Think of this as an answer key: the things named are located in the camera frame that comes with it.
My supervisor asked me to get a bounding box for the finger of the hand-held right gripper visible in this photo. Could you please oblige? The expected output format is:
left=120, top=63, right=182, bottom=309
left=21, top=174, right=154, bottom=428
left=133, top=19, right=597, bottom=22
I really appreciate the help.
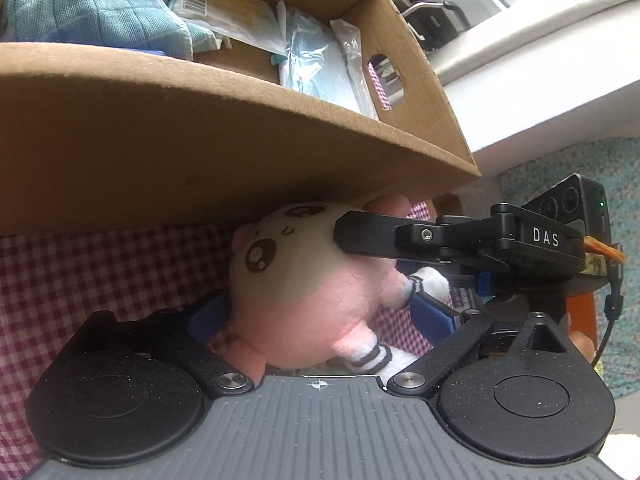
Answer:
left=334, top=211, right=502, bottom=264
left=439, top=259, right=496, bottom=298

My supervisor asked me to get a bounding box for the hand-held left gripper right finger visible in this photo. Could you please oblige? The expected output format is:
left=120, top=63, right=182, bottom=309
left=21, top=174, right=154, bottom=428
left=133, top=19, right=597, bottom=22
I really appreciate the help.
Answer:
left=387, top=292, right=574, bottom=396

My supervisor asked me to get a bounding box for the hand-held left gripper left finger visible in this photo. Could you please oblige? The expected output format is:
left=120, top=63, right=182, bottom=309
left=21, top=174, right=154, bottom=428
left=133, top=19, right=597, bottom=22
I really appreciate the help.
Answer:
left=92, top=291, right=253, bottom=397

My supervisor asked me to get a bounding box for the pink plush toy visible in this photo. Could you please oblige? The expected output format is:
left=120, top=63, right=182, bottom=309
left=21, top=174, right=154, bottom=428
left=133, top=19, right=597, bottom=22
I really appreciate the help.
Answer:
left=210, top=194, right=452, bottom=382

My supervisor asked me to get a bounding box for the cardboard box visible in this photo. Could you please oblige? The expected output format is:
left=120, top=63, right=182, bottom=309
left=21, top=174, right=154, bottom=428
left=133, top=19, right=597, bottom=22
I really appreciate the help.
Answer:
left=0, top=0, right=482, bottom=237

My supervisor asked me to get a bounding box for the light blue towel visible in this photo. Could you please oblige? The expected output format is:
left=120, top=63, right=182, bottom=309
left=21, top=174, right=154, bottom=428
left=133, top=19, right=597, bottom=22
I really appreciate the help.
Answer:
left=0, top=0, right=222, bottom=62

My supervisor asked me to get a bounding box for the person's right hand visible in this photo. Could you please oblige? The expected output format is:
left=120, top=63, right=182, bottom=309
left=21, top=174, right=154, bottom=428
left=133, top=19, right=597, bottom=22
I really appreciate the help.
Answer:
left=569, top=331, right=597, bottom=364

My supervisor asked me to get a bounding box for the orange box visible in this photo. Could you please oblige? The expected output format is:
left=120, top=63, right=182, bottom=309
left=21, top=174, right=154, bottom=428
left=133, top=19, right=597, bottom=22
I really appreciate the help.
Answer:
left=567, top=292, right=597, bottom=335

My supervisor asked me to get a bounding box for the pink checkered cloth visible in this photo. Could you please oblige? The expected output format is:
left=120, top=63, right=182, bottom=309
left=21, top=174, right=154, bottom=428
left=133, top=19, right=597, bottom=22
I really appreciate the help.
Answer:
left=0, top=199, right=453, bottom=480

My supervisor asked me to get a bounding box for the clear packet of blue masks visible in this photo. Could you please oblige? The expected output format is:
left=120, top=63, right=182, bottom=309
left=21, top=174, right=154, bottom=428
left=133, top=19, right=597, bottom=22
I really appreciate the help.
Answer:
left=276, top=4, right=379, bottom=122

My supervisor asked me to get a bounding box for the thin clear plastic packet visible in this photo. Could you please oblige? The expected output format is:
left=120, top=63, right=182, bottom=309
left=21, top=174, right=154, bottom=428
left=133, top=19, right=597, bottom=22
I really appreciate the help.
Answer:
left=329, top=18, right=364, bottom=92

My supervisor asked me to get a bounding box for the wheelchair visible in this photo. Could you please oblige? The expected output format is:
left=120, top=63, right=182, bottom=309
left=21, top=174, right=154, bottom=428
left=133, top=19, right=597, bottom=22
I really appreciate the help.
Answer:
left=359, top=0, right=517, bottom=52

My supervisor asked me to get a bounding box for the barcoded clear plastic packet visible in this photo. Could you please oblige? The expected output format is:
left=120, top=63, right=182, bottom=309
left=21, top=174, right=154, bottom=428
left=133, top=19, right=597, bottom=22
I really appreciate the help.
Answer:
left=167, top=0, right=282, bottom=54

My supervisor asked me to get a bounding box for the black cable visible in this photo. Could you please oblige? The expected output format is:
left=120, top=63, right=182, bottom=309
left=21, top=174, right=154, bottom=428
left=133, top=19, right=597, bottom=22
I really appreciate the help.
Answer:
left=591, top=265, right=624, bottom=367

